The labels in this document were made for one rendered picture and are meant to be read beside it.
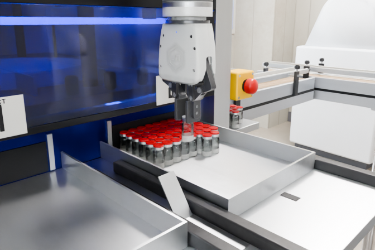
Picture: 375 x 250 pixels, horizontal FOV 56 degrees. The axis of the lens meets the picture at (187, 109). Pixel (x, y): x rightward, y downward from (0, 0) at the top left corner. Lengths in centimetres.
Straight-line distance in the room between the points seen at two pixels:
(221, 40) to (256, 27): 311
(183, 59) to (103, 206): 26
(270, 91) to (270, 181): 68
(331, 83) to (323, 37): 169
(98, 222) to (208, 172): 23
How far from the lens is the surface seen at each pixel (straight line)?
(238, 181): 64
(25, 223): 56
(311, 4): 414
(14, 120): 58
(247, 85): 89
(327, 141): 323
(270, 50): 385
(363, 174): 69
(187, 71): 58
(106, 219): 53
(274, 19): 384
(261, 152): 77
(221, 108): 86
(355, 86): 148
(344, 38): 309
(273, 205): 58
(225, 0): 84
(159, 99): 71
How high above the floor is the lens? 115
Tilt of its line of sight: 14 degrees down
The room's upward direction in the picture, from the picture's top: straight up
